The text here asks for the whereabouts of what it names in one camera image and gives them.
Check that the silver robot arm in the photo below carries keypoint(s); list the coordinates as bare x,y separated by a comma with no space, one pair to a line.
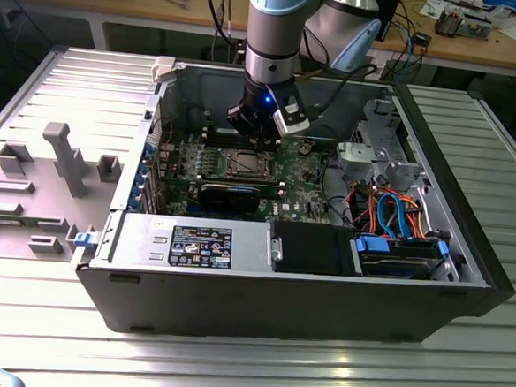
274,31

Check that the CPU socket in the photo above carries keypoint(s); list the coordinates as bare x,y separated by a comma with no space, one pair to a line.
229,171

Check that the round coin battery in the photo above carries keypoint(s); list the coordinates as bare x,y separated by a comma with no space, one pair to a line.
305,149

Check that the green motherboard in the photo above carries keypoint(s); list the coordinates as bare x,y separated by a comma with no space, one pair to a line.
304,192

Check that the blue expansion card latch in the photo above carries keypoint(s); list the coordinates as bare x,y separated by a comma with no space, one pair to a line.
144,168
135,200
139,184
149,151

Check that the silver metal drive cage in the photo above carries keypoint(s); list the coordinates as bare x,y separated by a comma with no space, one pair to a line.
376,153

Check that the wooden workbench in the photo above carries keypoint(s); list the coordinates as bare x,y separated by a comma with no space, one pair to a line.
164,12

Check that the black plastic shroud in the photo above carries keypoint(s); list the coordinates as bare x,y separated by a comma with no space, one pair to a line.
307,250

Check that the black upright box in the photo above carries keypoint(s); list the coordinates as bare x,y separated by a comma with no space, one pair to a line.
390,27

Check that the silver power supply with label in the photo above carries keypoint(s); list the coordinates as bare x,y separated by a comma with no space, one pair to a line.
148,239

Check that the small black adapter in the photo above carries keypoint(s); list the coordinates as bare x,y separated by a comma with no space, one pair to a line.
422,39

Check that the black and silver PC case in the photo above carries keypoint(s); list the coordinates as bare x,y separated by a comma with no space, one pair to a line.
276,310

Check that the hard disk in blue carrier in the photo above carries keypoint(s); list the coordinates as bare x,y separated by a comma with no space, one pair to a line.
394,265

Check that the blue plastic case latch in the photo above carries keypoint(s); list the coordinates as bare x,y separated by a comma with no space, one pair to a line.
84,240

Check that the copper heat sink cooler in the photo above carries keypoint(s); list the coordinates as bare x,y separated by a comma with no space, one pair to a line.
449,23

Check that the grey metal part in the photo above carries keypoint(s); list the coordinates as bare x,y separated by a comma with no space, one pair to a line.
475,27

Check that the grey parts rack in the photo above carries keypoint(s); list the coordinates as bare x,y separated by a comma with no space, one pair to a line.
39,213

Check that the blue cardboard box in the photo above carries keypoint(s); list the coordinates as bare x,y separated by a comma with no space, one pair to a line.
510,4

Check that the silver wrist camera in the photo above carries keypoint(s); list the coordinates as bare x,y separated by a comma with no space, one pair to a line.
292,116

